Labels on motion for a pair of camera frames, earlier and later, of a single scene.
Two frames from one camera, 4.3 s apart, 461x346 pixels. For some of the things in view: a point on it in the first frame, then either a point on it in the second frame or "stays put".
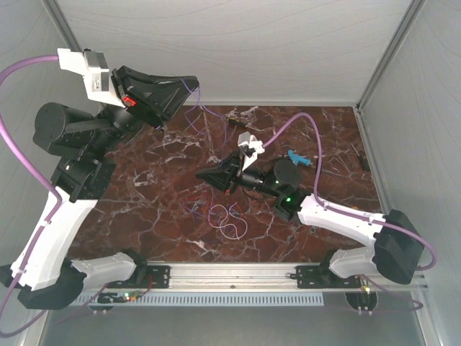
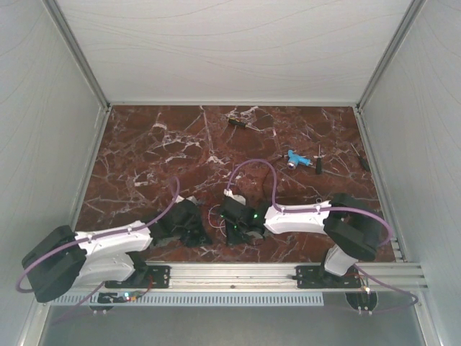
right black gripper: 222,174 → 232,238
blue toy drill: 297,159 stays put
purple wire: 199,88 → 209,220
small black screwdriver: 362,159 stays put
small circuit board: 130,296 stays put
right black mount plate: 318,277 stays put
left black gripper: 156,97 → 202,238
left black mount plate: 152,277 stays put
